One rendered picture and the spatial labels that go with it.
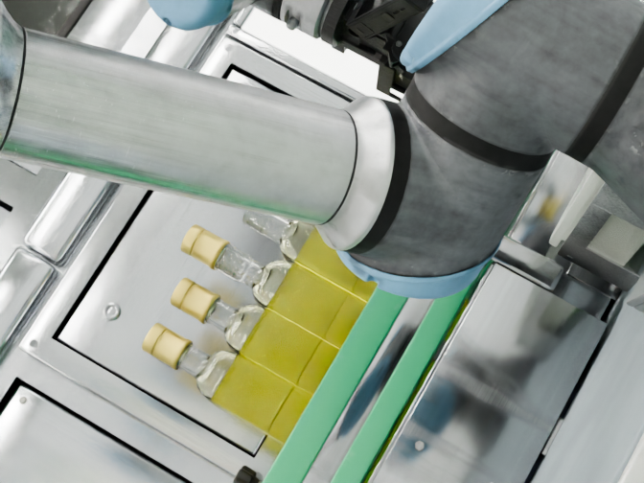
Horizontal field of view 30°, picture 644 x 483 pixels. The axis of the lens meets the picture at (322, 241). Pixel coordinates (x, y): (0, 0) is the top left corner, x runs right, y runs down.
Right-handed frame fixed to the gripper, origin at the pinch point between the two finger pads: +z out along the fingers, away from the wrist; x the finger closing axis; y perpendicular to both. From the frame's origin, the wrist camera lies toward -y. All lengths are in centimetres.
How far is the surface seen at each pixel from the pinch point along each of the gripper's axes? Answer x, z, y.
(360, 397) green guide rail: 29.0, -0.7, 14.3
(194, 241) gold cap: 21.1, -25.4, 25.8
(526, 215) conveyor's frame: 2.2, 4.6, 20.8
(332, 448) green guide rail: 34.5, -0.7, 14.5
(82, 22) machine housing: -1, -58, 44
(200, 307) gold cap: 27.1, -20.9, 25.8
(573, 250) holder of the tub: 6.6, 10.2, 12.1
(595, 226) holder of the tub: 6.9, 10.6, 3.5
